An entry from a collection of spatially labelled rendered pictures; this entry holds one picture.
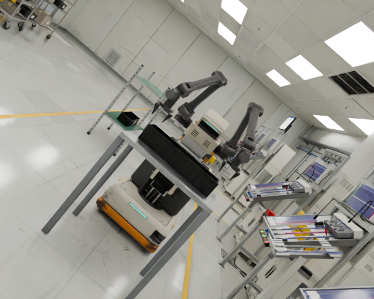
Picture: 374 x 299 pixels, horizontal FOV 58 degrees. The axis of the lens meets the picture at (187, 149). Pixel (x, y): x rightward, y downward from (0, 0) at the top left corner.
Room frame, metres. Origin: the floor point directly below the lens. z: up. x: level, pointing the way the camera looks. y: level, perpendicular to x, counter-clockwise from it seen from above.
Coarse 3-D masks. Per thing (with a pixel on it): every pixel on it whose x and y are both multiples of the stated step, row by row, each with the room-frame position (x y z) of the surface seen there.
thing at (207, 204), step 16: (112, 144) 1.91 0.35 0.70; (128, 144) 2.32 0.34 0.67; (144, 144) 2.04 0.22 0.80; (160, 160) 1.99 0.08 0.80; (176, 176) 1.94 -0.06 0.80; (80, 192) 1.91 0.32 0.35; (96, 192) 2.34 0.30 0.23; (192, 192) 1.90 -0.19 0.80; (64, 208) 1.91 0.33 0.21; (80, 208) 2.31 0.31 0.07; (208, 208) 1.88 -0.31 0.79; (48, 224) 1.91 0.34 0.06; (192, 224) 1.88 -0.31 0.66; (176, 240) 1.91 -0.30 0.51; (160, 256) 2.28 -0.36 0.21; (144, 272) 2.28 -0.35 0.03
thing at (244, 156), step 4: (244, 140) 2.10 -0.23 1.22; (240, 144) 2.13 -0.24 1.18; (244, 148) 2.10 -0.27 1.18; (244, 152) 2.05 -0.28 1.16; (248, 152) 2.04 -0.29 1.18; (240, 156) 2.04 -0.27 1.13; (244, 156) 2.03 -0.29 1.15; (248, 156) 2.03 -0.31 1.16; (240, 160) 2.03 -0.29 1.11; (244, 160) 2.03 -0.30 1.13; (248, 160) 2.03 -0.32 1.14
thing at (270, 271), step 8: (272, 264) 3.34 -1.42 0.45; (280, 264) 3.22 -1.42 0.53; (288, 264) 3.11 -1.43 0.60; (264, 272) 3.34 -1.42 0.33; (272, 272) 3.22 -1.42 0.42; (296, 272) 2.97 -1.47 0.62; (312, 272) 3.53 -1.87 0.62; (256, 280) 3.37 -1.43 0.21; (264, 280) 3.23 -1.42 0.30; (272, 280) 3.11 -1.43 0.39; (288, 280) 2.91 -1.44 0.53; (296, 280) 2.91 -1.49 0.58; (304, 280) 2.94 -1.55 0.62; (312, 280) 3.20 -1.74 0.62; (248, 288) 3.35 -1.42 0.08; (264, 288) 3.11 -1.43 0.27; (280, 288) 2.91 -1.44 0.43; (288, 288) 2.91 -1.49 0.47; (248, 296) 3.24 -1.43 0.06; (256, 296) 3.13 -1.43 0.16; (272, 296) 2.91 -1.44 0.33; (280, 296) 2.91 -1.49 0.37; (288, 296) 2.91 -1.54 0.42
